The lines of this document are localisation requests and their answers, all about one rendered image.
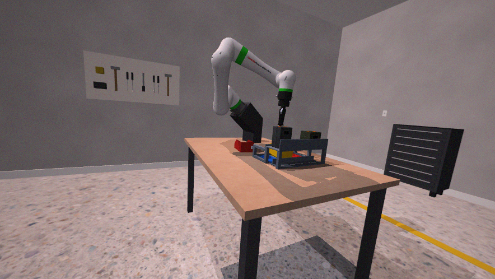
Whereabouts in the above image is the yellow bin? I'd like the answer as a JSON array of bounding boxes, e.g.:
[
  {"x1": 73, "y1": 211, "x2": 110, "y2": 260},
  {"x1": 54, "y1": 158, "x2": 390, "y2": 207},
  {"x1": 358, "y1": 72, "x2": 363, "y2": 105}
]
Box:
[{"x1": 269, "y1": 149, "x2": 293, "y2": 158}]

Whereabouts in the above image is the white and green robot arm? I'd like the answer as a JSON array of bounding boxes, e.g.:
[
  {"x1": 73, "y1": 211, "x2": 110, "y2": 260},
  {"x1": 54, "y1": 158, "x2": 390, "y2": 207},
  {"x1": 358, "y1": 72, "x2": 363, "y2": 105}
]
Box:
[{"x1": 211, "y1": 38, "x2": 296, "y2": 115}]

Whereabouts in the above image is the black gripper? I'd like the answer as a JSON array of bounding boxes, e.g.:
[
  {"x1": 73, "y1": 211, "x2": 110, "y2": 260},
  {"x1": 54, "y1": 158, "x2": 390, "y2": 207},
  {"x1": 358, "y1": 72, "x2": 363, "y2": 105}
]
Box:
[{"x1": 278, "y1": 100, "x2": 289, "y2": 126}]

